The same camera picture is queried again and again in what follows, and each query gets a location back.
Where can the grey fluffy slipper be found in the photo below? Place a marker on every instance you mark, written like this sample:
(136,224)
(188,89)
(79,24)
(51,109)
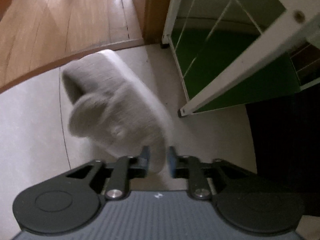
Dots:
(115,109)

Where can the white green shoe rack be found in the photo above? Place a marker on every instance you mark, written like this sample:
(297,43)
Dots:
(233,52)

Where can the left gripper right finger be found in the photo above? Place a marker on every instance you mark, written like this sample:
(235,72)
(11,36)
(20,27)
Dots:
(194,171)

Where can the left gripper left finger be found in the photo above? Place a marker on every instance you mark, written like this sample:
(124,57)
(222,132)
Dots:
(125,169)

